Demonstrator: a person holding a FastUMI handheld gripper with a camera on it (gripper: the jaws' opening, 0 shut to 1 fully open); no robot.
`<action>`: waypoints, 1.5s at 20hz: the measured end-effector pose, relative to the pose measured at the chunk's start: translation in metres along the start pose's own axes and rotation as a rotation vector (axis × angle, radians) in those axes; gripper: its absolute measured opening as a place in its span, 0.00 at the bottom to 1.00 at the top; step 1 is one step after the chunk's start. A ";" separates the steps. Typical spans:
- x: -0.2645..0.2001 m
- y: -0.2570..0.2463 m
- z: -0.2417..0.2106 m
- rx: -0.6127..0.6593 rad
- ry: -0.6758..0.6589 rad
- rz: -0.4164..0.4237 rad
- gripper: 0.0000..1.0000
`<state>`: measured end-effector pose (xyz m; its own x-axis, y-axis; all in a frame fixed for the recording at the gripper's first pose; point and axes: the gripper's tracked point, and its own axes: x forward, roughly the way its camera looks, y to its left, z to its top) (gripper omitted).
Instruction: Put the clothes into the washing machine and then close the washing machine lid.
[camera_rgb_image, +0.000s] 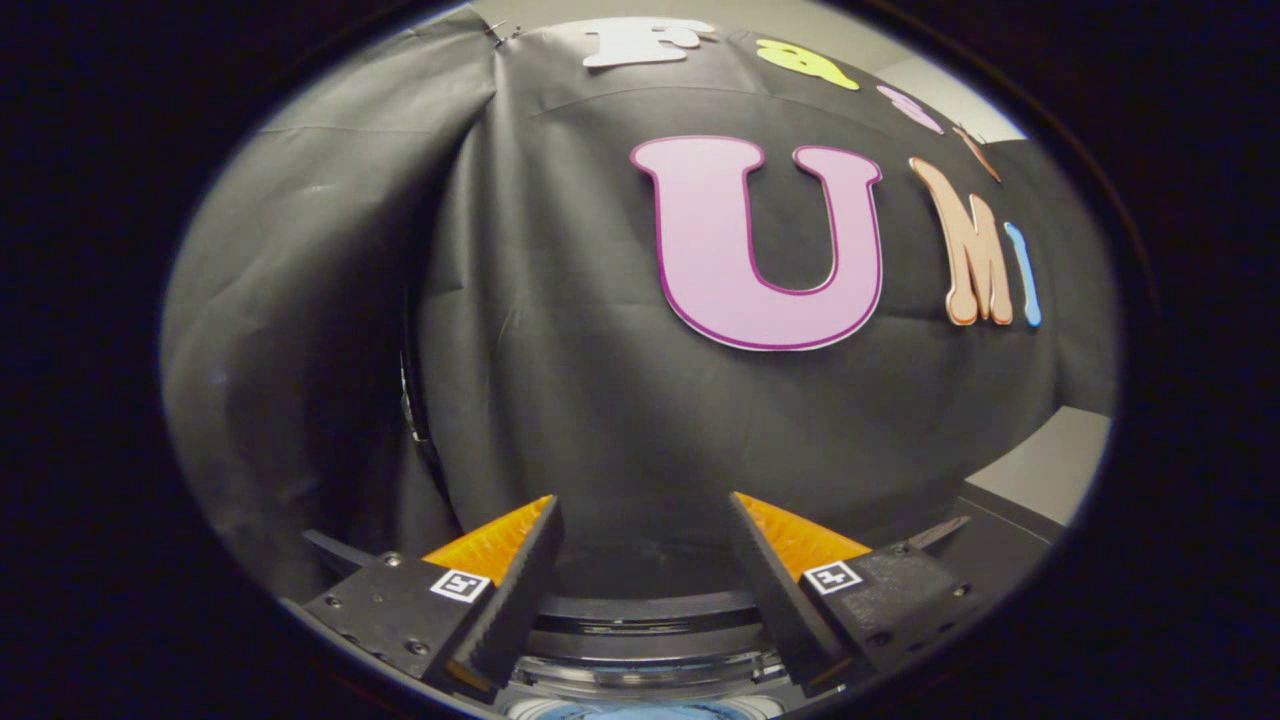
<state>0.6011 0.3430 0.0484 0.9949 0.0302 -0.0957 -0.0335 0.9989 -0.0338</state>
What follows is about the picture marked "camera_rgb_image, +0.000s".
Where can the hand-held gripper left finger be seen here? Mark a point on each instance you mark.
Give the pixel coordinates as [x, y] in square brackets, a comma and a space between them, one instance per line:
[515, 590]

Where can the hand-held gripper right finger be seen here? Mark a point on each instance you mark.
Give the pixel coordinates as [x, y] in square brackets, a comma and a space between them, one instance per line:
[775, 585]

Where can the grey washing machine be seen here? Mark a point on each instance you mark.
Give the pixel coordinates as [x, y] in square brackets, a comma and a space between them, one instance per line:
[650, 640]

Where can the light blue clothes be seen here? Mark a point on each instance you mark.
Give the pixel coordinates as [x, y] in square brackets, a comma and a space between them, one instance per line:
[650, 712]

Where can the black backdrop cloth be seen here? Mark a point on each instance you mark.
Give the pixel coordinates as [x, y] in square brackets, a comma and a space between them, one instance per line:
[560, 350]

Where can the beige cabinet with grey top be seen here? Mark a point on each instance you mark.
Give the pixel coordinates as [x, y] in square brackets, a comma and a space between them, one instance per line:
[1050, 465]

